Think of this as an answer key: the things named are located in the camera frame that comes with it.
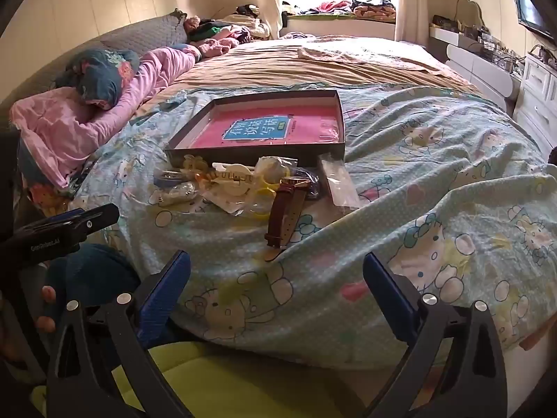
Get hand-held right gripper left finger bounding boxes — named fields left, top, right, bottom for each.
left=46, top=250, right=194, bottom=418

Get clear bag with silver trinket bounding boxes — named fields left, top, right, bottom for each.
left=150, top=182, right=196, bottom=207

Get pink book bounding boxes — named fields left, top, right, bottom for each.
left=191, top=107, right=342, bottom=146

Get dark beaded bracelet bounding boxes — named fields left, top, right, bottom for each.
left=300, top=168, right=325, bottom=201

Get pink quilt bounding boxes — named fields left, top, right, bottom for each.
left=9, top=46, right=202, bottom=190

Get cream cloth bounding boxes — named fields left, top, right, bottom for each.
left=298, top=44, right=362, bottom=64

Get cloud shaped mirror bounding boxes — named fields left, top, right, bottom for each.
left=455, top=0, right=485, bottom=31

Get lime green cloth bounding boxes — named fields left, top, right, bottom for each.
left=30, top=342, right=379, bottom=418

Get white dresser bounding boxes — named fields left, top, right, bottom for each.
left=513, top=52, right=557, bottom=153

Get teal cloth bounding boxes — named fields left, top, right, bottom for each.
left=46, top=244, right=142, bottom=358

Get pile of clothes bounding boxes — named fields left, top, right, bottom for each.
left=185, top=3, right=273, bottom=57

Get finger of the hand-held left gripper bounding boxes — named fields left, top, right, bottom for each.
left=17, top=208, right=88, bottom=238
left=54, top=203, right=121, bottom=245

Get brown leather watch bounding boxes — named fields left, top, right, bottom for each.
left=265, top=176, right=314, bottom=249

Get tan bed sheet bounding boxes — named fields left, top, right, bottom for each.
left=131, top=35, right=484, bottom=109

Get white vanity table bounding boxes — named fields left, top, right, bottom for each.
left=429, top=24, right=520, bottom=105

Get cartoon cat blanket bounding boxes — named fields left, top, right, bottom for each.
left=74, top=83, right=557, bottom=358

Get clothes on window seat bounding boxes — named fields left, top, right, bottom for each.
left=283, top=0, right=398, bottom=20

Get yellow hair clip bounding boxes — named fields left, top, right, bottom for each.
left=244, top=174, right=280, bottom=220

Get grey quilted pillow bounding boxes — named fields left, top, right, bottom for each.
left=100, top=9, right=189, bottom=53

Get white comb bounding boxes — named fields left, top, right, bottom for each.
left=212, top=162, right=258, bottom=196

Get cream curtain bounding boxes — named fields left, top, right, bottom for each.
left=394, top=0, right=431, bottom=46

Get blue floral pillow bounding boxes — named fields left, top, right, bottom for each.
left=54, top=48, right=141, bottom=109

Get dark cardboard box tray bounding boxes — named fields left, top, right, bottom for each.
left=164, top=89, right=346, bottom=167

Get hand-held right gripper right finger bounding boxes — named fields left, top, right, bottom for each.
left=363, top=253, right=508, bottom=418

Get long clear plastic packet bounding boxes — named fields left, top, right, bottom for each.
left=320, top=155, right=363, bottom=210

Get cream flower hair clip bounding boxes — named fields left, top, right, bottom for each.
left=182, top=154, right=210, bottom=177

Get person's left hand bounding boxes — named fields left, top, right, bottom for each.
left=34, top=284, right=58, bottom=334

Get black television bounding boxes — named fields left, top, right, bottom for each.
left=511, top=0, right=557, bottom=40

